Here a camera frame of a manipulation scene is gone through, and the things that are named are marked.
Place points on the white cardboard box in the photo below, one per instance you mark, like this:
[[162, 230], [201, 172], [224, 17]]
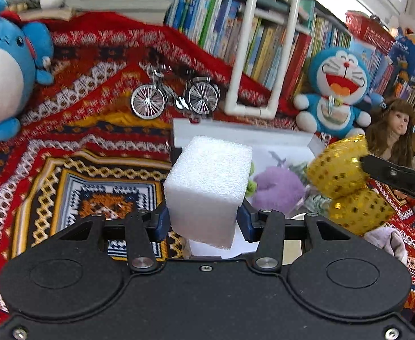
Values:
[[264, 140]]

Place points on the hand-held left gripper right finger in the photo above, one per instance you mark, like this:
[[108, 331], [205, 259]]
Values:
[[246, 221]]

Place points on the purple plush toy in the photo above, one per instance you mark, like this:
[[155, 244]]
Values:
[[278, 187]]

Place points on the green yarn toy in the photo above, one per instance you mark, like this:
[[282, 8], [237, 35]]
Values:
[[251, 186]]

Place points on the round blue mouse plush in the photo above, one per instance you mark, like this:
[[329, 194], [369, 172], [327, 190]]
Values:
[[1, 78]]

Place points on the blue robot cat plush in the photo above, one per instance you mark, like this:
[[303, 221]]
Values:
[[335, 113]]

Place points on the pale pink cloth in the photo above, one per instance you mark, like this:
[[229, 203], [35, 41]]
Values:
[[384, 241]]

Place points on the blue printed carton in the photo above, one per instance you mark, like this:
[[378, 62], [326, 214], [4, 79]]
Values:
[[406, 53]]

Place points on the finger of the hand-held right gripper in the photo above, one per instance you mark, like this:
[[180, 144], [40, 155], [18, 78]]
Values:
[[391, 173]]

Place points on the white plastic pipe frame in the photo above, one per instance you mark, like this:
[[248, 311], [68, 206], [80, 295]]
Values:
[[244, 42]]

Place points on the gold sequin heart pillow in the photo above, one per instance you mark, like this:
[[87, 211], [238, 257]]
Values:
[[335, 170]]

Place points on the pale green patterned pouch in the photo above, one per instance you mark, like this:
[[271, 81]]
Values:
[[299, 168]]

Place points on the miniature metal bicycle model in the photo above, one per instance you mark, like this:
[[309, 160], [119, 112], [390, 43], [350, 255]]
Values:
[[147, 101]]

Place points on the brown-haired doll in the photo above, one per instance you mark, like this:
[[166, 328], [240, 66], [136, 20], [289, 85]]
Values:
[[400, 124]]

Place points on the red patterned blanket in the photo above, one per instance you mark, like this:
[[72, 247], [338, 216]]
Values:
[[86, 148]]

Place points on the row of colourful books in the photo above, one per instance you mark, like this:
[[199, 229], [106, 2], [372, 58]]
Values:
[[221, 17]]

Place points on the white foam block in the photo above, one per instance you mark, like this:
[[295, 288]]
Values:
[[207, 184]]

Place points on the red plastic basket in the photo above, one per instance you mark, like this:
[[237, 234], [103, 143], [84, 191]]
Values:
[[370, 32]]

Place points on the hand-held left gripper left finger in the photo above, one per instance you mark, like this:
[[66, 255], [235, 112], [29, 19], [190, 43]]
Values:
[[163, 223]]

